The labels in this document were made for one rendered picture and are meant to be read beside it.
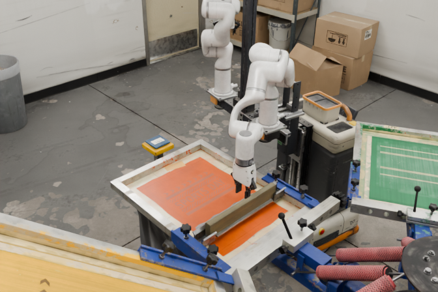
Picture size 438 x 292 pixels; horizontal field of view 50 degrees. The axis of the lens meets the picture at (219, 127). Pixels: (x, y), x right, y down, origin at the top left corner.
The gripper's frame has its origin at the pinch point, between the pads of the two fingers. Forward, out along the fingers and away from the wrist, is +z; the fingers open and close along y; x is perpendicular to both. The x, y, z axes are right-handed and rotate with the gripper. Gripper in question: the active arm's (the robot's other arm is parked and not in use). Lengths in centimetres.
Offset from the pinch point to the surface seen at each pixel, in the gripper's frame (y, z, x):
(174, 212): 24.5, 16.1, 18.5
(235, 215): -1.8, 8.7, 6.0
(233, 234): -4.2, 16.1, 9.3
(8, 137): 309, 114, -1
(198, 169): 42.5, 16.5, -11.7
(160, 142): 75, 15, -12
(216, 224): -1.8, 7.0, 17.0
